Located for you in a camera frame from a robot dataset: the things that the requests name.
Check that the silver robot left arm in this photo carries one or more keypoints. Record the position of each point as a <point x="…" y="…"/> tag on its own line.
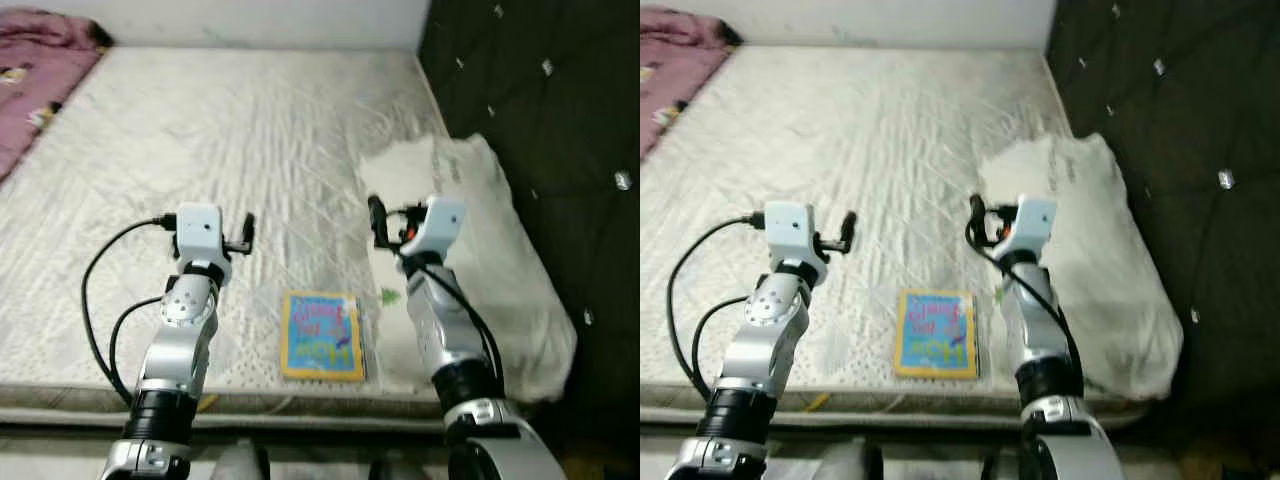
<point x="175" y="350"/>
<point x="755" y="350"/>

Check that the grey robot left leg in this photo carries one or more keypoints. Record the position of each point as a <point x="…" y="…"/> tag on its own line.
<point x="855" y="462"/>
<point x="243" y="462"/>

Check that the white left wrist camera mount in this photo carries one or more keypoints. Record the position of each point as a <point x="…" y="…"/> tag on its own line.
<point x="198" y="235"/>
<point x="790" y="232"/>

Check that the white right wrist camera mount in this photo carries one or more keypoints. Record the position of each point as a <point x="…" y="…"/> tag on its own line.
<point x="1032" y="225"/>
<point x="440" y="225"/>

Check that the black tufted headboard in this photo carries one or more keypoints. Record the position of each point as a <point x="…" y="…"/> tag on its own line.
<point x="1190" y="100"/>
<point x="560" y="100"/>

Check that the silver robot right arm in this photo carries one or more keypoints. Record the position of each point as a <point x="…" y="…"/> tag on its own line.
<point x="450" y="340"/>
<point x="1045" y="340"/>

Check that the colourful yellow-edged children's book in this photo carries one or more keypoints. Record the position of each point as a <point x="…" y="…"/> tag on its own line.
<point x="935" y="333"/>
<point x="320" y="335"/>

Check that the white patterned mattress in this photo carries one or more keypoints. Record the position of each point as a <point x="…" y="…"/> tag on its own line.
<point x="250" y="130"/>
<point x="860" y="130"/>

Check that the purple cartoon-print blanket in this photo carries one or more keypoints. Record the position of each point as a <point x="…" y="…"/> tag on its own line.
<point x="675" y="70"/>
<point x="40" y="80"/>

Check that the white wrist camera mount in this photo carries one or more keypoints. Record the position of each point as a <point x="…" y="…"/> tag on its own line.
<point x="198" y="235"/>
<point x="790" y="232"/>
<point x="1032" y="225"/>
<point x="440" y="225"/>

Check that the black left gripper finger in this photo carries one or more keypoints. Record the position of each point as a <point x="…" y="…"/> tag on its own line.
<point x="850" y="232"/>
<point x="248" y="232"/>

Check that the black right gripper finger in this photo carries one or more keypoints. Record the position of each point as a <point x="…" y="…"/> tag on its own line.
<point x="977" y="220"/>
<point x="378" y="222"/>

